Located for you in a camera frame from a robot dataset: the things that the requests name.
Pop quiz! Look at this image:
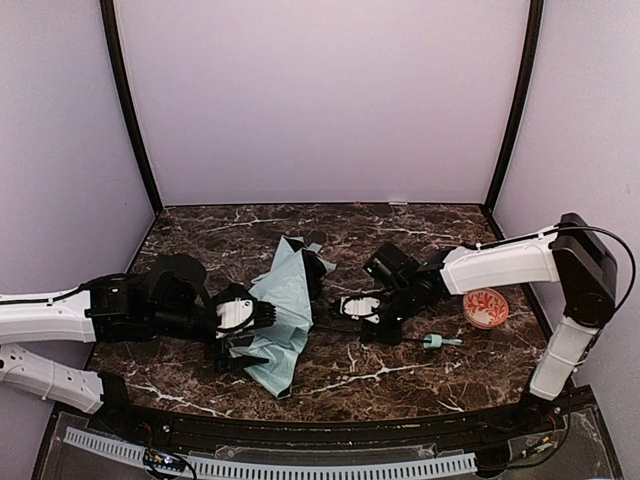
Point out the mint and black folding umbrella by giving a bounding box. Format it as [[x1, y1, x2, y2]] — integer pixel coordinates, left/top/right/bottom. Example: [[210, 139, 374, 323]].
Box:
[[235, 237, 450, 398]]

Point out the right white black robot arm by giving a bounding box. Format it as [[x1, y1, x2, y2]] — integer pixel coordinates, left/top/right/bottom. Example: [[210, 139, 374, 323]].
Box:
[[340, 213, 626, 401]]

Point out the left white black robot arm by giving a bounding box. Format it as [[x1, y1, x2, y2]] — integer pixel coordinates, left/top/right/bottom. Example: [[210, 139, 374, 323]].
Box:
[[1, 254, 276, 415]]

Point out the red white patterned bowl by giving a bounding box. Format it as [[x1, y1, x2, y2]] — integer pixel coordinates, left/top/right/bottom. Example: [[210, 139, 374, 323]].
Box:
[[462, 288, 510, 330]]

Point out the small green circuit board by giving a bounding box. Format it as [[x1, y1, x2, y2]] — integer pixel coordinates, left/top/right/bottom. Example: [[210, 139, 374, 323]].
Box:
[[142, 448, 187, 474]]

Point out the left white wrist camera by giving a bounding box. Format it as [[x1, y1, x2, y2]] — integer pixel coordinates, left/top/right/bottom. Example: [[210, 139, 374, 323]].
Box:
[[213, 283, 276, 339]]

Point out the white slotted cable duct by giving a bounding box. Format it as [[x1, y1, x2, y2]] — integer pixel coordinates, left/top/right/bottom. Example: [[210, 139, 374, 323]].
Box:
[[63, 427, 478, 479]]

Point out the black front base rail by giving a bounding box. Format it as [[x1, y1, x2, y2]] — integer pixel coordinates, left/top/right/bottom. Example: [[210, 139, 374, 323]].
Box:
[[89, 396, 568, 451]]

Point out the right black frame post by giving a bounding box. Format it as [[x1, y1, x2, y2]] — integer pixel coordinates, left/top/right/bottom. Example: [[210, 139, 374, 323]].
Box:
[[483, 0, 545, 216]]

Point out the black frame post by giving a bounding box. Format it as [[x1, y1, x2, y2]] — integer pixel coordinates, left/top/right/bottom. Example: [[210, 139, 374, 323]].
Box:
[[483, 0, 545, 216], [99, 0, 164, 216]]

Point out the left black frame post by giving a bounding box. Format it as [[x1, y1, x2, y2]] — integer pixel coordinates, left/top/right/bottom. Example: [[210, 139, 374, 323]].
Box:
[[99, 0, 164, 216]]

